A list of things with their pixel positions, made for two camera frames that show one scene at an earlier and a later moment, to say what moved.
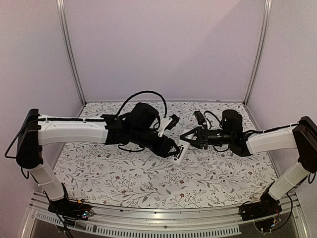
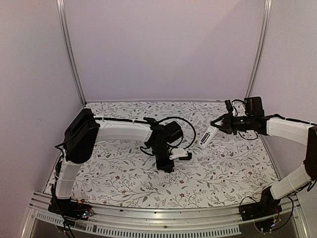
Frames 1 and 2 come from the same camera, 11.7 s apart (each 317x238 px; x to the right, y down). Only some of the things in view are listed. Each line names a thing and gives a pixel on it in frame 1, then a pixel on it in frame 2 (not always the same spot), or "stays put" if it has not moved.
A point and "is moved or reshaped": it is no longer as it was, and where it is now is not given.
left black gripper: x=163 y=148 → x=164 y=167
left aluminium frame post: x=64 y=24 stays put
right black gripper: x=202 y=137 → x=227 y=123
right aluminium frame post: x=267 y=13 stays put
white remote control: x=183 y=146 is moved or reshaped
